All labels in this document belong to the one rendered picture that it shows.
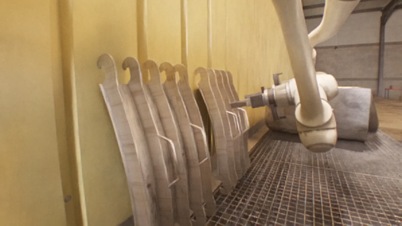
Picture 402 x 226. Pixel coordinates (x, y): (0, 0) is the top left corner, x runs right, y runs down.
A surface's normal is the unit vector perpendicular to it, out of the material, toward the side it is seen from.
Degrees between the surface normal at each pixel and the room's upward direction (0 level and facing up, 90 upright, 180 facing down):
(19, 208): 90
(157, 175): 90
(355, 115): 90
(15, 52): 90
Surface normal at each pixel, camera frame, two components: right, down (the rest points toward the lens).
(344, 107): -0.61, 0.06
